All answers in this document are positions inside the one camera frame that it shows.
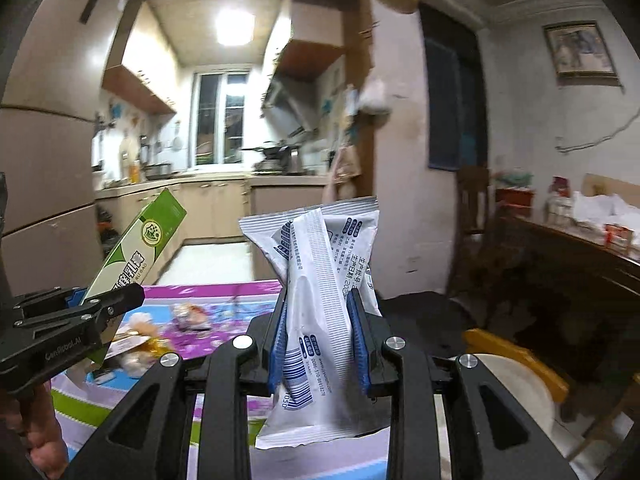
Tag wooden wall cabinet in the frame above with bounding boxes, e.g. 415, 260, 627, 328
272, 0, 373, 81
102, 2, 178, 113

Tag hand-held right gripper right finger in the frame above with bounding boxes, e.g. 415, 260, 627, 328
349, 289, 581, 480

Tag white snack wrapper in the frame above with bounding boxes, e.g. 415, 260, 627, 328
239, 196, 384, 451

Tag kitchen window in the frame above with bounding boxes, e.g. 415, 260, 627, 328
192, 71, 251, 166

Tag metal range hood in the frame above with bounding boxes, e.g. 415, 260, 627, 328
262, 72, 321, 133

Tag gold cigarette pack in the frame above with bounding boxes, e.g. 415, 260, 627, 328
105, 332, 173, 362

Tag green and white carton box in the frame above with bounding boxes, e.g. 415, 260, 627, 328
66, 187, 188, 391

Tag dark wooden chair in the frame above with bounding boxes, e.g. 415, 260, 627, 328
456, 165, 495, 238

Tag dark wooden sideboard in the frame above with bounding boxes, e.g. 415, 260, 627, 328
492, 215, 640, 386

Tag white plastic basin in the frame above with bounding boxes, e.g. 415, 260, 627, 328
470, 352, 557, 461

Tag white plastic bags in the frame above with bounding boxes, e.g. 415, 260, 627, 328
570, 192, 640, 242

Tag beige refrigerator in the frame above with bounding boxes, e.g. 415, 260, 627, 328
0, 0, 126, 306

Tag white hanging plastic bag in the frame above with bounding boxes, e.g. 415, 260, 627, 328
357, 77, 394, 116

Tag dark door curtain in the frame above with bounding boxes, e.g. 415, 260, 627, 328
417, 2, 489, 171

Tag beige food scrap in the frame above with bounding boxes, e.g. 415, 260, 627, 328
129, 311, 162, 336
119, 352, 153, 377

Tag person's left hand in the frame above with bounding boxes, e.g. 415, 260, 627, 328
0, 380, 69, 469

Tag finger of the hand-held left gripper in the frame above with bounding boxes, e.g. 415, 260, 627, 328
11, 286, 88, 315
14, 289, 146, 336

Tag beige hanging bag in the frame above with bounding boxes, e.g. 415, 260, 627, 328
324, 145, 364, 202

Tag beige kitchen counter cabinets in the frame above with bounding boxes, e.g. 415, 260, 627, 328
95, 172, 331, 256

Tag floral plastic tablecloth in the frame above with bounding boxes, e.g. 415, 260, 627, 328
50, 280, 401, 480

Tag black wok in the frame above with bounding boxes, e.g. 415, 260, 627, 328
242, 142, 301, 173

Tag yellow wooden chair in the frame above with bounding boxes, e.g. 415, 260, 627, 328
462, 327, 640, 461

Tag red basket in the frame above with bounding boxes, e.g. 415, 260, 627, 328
492, 170, 534, 207

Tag square ceiling light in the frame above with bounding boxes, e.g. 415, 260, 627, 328
215, 7, 257, 47

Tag framed picture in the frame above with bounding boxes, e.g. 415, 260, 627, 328
542, 21, 621, 86

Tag wall cable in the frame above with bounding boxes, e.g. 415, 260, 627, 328
555, 110, 640, 154

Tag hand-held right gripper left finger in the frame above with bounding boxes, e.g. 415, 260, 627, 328
62, 305, 289, 480

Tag cardboard sheet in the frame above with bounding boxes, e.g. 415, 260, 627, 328
582, 172, 640, 202

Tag silver snack wrapper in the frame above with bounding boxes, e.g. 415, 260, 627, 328
172, 302, 212, 332

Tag red and white box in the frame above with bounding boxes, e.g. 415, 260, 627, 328
602, 222, 635, 257

